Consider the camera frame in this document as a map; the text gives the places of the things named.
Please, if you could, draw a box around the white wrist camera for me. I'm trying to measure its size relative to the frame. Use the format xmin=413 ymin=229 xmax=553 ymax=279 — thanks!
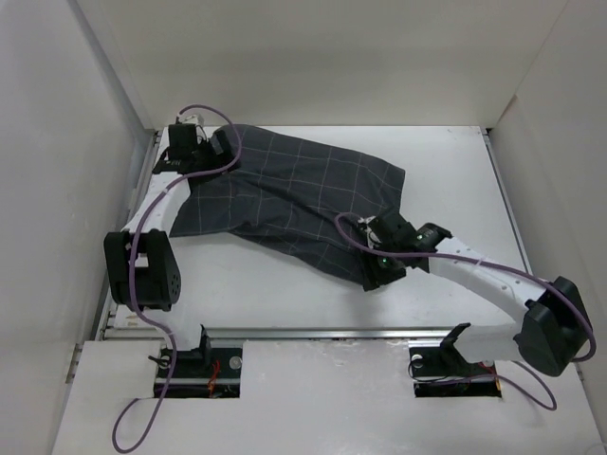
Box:
xmin=175 ymin=113 xmax=204 ymax=127
xmin=357 ymin=216 xmax=379 ymax=246

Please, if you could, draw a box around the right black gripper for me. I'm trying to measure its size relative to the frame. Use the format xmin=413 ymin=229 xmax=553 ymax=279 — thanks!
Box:
xmin=355 ymin=240 xmax=407 ymax=291

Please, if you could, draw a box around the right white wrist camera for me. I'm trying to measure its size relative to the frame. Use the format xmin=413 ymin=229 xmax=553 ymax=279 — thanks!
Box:
xmin=357 ymin=216 xmax=379 ymax=246

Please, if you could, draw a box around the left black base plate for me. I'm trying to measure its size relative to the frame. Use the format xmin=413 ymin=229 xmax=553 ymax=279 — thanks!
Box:
xmin=166 ymin=347 xmax=243 ymax=399

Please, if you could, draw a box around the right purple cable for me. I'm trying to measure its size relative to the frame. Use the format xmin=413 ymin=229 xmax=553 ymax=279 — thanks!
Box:
xmin=334 ymin=212 xmax=597 ymax=411

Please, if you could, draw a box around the purple cable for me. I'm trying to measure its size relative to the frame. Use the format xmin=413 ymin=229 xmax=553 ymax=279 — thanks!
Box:
xmin=334 ymin=212 xmax=597 ymax=411
xmin=112 ymin=103 xmax=244 ymax=451

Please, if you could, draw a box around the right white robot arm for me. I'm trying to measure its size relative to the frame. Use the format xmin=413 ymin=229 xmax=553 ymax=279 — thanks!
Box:
xmin=357 ymin=210 xmax=592 ymax=377

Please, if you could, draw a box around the dark grey checked pillowcase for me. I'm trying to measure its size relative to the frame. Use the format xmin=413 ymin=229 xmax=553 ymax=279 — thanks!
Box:
xmin=171 ymin=124 xmax=406 ymax=291

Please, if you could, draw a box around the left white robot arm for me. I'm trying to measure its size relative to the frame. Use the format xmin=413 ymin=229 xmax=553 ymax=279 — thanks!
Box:
xmin=103 ymin=122 xmax=238 ymax=376

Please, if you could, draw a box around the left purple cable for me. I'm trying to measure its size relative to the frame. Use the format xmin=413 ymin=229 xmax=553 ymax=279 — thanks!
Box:
xmin=112 ymin=103 xmax=244 ymax=451

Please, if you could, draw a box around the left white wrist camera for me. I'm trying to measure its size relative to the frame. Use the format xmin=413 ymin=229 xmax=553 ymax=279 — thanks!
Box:
xmin=175 ymin=113 xmax=204 ymax=127

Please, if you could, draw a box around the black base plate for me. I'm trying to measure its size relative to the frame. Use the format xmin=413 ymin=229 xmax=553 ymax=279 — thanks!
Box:
xmin=407 ymin=323 xmax=502 ymax=398
xmin=166 ymin=347 xmax=243 ymax=399

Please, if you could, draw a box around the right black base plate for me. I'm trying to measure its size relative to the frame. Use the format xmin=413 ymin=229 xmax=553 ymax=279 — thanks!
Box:
xmin=407 ymin=323 xmax=502 ymax=398

